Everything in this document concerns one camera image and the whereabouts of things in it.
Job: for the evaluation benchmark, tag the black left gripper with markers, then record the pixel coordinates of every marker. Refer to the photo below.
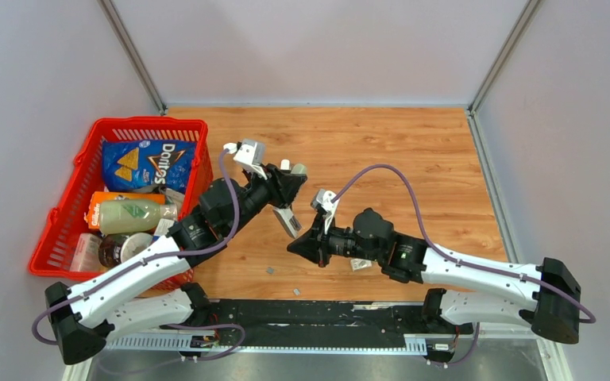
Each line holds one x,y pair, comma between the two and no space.
282,186

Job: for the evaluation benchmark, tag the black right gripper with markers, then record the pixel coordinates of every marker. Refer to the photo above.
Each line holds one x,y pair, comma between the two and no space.
314,244

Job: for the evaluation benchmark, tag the white staple box red label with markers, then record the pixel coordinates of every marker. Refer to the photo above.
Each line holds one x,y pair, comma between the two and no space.
360,264

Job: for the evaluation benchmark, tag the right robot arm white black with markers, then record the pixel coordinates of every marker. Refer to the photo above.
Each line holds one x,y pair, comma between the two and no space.
465,289

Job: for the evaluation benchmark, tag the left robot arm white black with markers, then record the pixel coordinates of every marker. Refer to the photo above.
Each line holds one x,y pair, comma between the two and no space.
85,317

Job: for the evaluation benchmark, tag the small blue white box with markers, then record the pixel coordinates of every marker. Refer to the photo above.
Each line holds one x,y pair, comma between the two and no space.
162,228

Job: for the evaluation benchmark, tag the blue Doritos chip bag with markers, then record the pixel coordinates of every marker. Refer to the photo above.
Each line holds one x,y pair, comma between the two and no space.
143,164

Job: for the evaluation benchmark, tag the pale green lotion bottle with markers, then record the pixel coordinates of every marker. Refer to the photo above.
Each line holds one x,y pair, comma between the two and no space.
133,215

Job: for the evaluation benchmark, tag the dark jar with white lid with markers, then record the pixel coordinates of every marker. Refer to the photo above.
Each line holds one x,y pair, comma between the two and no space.
116,249

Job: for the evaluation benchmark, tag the orange Gillette package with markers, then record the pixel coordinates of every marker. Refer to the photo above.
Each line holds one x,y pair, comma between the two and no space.
101,196

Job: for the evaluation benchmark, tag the clear pink plastic package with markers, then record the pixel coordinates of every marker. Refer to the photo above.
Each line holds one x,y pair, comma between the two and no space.
85,258

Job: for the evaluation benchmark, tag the red plastic shopping basket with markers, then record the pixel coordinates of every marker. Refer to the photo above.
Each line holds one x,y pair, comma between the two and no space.
55,249

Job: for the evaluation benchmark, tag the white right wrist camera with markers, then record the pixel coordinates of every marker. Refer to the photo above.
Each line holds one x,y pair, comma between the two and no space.
325,206

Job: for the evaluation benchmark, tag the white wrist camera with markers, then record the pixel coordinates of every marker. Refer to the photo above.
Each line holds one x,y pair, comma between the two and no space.
248,154
325,206

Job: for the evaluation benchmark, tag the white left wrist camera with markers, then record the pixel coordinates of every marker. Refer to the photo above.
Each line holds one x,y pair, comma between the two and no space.
248,154

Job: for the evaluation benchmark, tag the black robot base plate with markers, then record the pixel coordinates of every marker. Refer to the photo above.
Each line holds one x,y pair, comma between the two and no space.
320,324

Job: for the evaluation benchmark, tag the aluminium frame rail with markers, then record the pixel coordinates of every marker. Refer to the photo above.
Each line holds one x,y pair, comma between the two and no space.
492,352

